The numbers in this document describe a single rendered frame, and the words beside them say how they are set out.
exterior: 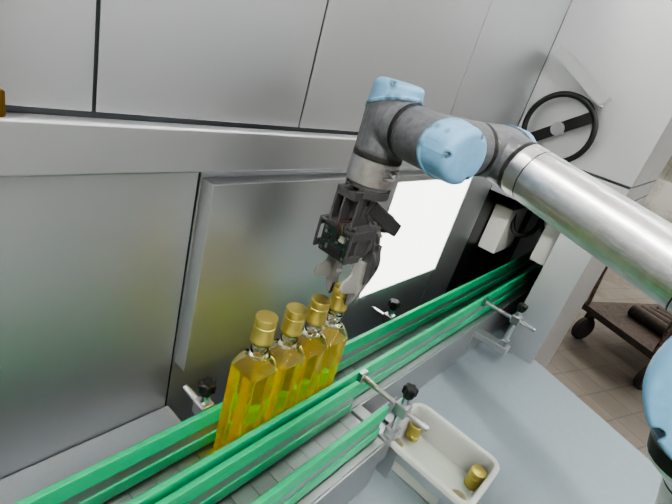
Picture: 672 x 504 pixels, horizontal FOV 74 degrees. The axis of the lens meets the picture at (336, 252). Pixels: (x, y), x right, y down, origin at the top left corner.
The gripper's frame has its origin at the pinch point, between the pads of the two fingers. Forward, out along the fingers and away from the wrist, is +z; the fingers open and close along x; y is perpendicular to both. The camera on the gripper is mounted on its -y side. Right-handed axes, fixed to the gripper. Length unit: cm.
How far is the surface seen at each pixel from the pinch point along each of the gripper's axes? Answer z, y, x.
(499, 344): 30, -73, 14
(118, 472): 22.5, 36.1, -2.8
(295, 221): -8.2, 3.0, -12.0
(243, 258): -2.6, 13.3, -11.8
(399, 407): 19.7, -8.6, 14.8
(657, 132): -39, -94, 20
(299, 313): -0.1, 12.2, 1.7
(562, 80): -46, -94, -9
